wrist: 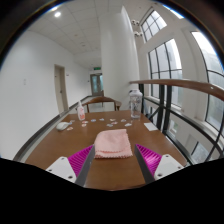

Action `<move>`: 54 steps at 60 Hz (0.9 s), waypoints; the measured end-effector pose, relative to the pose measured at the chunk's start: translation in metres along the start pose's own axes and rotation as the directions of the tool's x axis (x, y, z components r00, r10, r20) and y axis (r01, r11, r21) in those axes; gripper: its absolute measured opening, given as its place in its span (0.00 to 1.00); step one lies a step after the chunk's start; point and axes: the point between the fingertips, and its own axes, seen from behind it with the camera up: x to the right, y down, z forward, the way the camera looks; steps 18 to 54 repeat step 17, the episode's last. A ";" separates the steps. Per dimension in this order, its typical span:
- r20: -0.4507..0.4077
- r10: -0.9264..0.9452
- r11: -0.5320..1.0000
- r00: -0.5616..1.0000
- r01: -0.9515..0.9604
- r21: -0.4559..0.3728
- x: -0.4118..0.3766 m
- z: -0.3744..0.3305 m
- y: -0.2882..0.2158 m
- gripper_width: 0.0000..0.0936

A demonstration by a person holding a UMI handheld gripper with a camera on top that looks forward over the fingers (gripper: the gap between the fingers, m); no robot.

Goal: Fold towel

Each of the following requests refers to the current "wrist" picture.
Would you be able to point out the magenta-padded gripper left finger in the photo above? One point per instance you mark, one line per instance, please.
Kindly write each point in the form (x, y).
(75, 163)

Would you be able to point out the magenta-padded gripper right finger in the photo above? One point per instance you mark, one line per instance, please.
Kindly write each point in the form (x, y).
(155, 163)

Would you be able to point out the pink towel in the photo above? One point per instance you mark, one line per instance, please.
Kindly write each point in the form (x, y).
(112, 144)

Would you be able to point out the small round sticker card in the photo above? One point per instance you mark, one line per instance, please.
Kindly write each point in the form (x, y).
(101, 119)
(84, 125)
(128, 124)
(93, 120)
(85, 122)
(114, 123)
(69, 128)
(123, 120)
(112, 119)
(72, 121)

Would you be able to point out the white paper sheet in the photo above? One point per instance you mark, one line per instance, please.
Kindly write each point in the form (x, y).
(150, 126)

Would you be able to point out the white computer mouse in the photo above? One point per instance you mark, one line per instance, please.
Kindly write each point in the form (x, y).
(62, 125)

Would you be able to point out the white pink spray bottle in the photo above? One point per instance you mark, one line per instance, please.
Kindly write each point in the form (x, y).
(81, 112)

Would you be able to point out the clear shaker bottle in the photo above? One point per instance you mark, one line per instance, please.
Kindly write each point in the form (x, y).
(136, 105)

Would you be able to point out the wooden chair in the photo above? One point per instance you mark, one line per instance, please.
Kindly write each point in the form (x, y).
(101, 99)

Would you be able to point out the beige side door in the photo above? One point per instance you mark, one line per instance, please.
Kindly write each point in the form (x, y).
(60, 88)

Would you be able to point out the glazed double door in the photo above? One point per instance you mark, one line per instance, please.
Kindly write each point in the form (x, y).
(96, 83)

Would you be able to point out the wooden handrail with black railing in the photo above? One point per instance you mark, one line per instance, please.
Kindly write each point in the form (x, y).
(180, 84)

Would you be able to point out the tall black-framed window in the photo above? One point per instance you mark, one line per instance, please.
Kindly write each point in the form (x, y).
(165, 71)

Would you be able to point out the green exit sign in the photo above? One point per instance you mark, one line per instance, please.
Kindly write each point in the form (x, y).
(97, 68)

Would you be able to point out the wide black-framed window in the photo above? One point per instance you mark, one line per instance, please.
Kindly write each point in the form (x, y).
(211, 83)

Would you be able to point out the slanted black-framed window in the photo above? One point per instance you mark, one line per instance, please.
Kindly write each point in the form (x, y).
(153, 25)

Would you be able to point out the round ceiling light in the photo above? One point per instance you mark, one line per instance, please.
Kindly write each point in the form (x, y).
(57, 14)

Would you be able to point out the white wall security camera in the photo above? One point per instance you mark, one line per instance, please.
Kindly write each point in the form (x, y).
(137, 33)
(135, 22)

